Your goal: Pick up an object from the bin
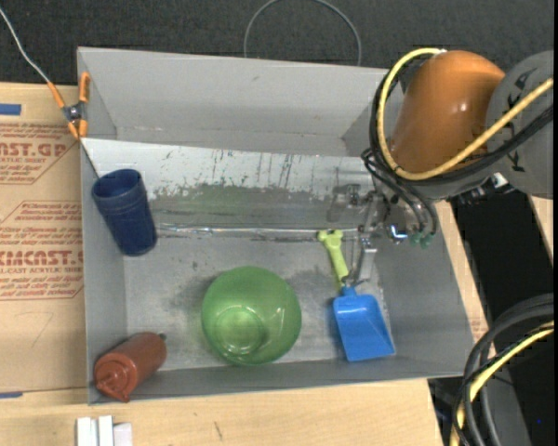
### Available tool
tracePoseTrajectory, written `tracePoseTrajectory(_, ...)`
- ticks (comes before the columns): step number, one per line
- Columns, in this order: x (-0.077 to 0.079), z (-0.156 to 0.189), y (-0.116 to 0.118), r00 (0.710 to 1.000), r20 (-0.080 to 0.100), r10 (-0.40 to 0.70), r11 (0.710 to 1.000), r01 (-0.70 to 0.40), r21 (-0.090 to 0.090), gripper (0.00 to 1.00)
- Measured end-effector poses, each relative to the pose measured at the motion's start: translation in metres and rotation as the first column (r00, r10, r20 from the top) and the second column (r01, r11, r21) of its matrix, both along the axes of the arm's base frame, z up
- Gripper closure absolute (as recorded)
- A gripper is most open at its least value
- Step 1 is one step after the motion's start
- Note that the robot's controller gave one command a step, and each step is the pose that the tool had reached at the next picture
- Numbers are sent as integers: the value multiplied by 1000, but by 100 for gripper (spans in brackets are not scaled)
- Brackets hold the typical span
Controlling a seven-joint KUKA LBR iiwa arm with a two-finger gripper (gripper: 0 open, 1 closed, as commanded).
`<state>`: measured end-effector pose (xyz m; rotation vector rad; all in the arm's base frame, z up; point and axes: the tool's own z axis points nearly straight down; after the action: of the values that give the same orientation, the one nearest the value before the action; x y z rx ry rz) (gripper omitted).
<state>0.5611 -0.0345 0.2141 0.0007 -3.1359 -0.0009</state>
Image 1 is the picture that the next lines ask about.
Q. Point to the dark blue plastic cup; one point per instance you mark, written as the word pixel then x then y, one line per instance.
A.
pixel 128 216

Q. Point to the red-brown squeeze bottle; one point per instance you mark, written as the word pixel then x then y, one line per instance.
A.
pixel 130 363

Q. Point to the grey metal bin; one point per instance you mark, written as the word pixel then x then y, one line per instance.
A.
pixel 279 258

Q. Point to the clear green plastic bowl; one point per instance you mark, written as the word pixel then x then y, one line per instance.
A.
pixel 251 316

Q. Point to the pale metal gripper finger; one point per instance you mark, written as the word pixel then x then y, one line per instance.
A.
pixel 367 260
pixel 354 258

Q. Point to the brown cardboard board red print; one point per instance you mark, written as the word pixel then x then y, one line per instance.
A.
pixel 37 332

